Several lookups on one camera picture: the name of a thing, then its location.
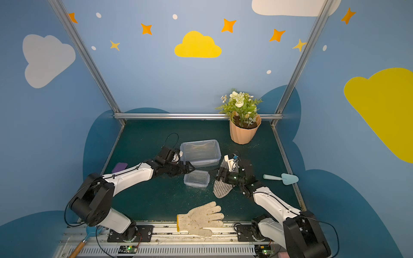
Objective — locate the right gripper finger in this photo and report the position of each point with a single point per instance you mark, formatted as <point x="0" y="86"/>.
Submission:
<point x="216" y="177"/>
<point x="216" y="171"/>

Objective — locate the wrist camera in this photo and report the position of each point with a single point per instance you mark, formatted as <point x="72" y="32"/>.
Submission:
<point x="177" y="155"/>
<point x="232" y="162"/>

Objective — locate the aluminium frame left post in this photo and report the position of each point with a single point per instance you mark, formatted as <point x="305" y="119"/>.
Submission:
<point x="61" y="12"/>

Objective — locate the potted artificial flower plant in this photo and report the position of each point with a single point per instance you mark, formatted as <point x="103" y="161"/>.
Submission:
<point x="242" y="110"/>

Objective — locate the blue rake wooden handle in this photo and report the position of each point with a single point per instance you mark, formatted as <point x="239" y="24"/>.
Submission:
<point x="91" y="232"/>

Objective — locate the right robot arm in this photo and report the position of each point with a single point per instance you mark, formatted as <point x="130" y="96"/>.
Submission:
<point x="298" y="232"/>

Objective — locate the small clear lunch box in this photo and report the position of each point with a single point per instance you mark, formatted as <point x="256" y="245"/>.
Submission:
<point x="197" y="179"/>

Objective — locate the left circuit board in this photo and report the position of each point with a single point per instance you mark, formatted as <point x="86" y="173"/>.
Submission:
<point x="128" y="250"/>

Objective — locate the white knit work glove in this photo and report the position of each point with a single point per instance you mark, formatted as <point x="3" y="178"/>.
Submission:
<point x="199" y="220"/>

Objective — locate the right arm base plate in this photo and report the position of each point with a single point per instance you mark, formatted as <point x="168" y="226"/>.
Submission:
<point x="244" y="232"/>

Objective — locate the right circuit board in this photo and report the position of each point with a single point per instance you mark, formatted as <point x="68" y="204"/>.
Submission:
<point x="263" y="251"/>

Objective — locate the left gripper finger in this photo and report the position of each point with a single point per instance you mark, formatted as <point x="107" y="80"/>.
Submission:
<point x="182" y="172"/>
<point x="187" y="166"/>

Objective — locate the aluminium frame rear bar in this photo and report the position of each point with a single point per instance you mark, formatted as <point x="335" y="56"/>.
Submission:
<point x="159" y="116"/>

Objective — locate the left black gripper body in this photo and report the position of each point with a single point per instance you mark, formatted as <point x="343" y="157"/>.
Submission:
<point x="179" y="166"/>

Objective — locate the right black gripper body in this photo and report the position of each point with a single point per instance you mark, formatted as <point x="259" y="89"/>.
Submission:
<point x="222" y="175"/>

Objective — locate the aluminium front rail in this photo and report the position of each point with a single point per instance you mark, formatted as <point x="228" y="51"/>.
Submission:
<point x="167" y="242"/>

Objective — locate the large clear lunch box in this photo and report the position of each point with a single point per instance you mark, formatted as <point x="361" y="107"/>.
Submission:
<point x="205" y="153"/>

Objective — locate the teal silicone spatula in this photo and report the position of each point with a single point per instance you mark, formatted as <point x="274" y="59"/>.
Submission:
<point x="287" y="179"/>

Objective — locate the circuit board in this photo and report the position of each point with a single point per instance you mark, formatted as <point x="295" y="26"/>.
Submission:
<point x="128" y="250"/>
<point x="263" y="251"/>

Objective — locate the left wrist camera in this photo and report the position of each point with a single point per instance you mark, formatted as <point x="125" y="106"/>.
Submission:
<point x="177" y="155"/>

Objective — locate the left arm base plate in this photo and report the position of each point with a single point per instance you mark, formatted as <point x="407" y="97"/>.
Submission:
<point x="143" y="233"/>

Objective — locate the aluminium frame right post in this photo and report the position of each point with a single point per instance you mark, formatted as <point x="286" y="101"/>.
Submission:
<point x="303" y="59"/>

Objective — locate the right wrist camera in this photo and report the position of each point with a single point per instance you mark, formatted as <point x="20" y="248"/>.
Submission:
<point x="232" y="162"/>

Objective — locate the purple silicone spatula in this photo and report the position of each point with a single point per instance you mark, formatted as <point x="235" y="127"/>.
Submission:
<point x="121" y="166"/>

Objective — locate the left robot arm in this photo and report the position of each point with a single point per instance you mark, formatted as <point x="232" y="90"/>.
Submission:
<point x="92" y="203"/>

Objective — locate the aluminium frame post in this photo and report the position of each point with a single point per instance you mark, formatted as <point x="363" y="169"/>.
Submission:
<point x="61" y="12"/>
<point x="303" y="59"/>

